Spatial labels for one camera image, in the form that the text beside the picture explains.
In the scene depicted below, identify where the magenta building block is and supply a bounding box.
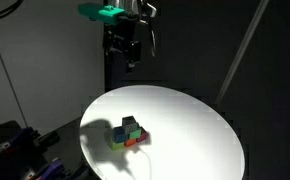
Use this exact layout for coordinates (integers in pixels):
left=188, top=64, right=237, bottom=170
left=136, top=127, right=149, bottom=144

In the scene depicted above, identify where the grey building block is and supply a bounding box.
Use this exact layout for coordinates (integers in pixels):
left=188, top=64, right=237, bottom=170
left=121, top=115, right=139, bottom=135

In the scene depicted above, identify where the slanted metal pole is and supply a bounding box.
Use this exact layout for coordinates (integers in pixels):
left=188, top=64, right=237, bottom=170
left=214, top=0, right=270, bottom=106

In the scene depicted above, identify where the thin grey cord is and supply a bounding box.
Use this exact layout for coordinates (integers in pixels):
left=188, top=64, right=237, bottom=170
left=0, top=21, right=29, bottom=128

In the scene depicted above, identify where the black spring clamp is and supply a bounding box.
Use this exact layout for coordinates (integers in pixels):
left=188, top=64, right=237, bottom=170
left=34, top=130, right=60, bottom=148

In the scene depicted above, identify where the blue building block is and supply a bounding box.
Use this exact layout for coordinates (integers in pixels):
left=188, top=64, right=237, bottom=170
left=113, top=126, right=130, bottom=144

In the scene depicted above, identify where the green building block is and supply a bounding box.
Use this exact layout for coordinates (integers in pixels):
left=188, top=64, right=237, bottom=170
left=129, top=127, right=143, bottom=140

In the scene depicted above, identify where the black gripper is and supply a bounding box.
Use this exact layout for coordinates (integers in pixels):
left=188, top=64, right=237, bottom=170
left=104, top=14, right=143, bottom=73

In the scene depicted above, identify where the orange building block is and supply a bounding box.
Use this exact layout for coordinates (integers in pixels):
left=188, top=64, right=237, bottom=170
left=123, top=138, right=138, bottom=148

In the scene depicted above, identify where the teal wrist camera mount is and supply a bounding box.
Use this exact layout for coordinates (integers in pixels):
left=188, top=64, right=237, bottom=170
left=77, top=2, right=126, bottom=25

